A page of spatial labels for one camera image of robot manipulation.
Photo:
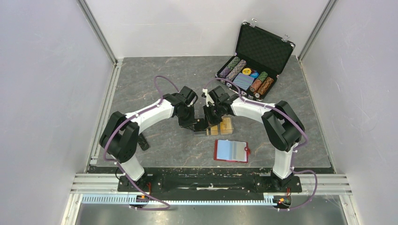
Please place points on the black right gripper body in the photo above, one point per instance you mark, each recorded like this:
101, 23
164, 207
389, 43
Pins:
214, 114

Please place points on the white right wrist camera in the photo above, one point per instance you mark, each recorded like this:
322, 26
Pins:
208, 99

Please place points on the black VIP card stack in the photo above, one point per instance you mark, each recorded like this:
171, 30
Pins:
200, 125

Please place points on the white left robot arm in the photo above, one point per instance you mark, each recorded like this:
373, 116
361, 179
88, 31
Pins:
121, 134

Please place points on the gold card stack middle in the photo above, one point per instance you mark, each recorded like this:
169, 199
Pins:
213, 130

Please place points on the gold VIP card stack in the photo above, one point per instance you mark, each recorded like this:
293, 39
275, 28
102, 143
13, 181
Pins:
226, 127

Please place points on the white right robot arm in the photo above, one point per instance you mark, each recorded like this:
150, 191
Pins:
282, 125

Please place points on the yellow dealer button chip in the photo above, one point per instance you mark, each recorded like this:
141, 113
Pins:
246, 71

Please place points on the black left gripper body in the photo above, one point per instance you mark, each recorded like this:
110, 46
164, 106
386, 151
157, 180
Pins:
188, 116

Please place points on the clear acrylic card tray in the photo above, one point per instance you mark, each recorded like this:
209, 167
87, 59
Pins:
204, 133

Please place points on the blue playing card deck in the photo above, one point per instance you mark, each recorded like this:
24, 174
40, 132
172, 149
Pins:
243, 81

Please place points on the black poker chip case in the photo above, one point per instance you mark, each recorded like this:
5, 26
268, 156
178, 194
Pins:
265, 53

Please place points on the red leather card holder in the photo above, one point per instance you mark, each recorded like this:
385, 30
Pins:
231, 151

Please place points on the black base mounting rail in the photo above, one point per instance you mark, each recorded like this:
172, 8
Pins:
210, 184

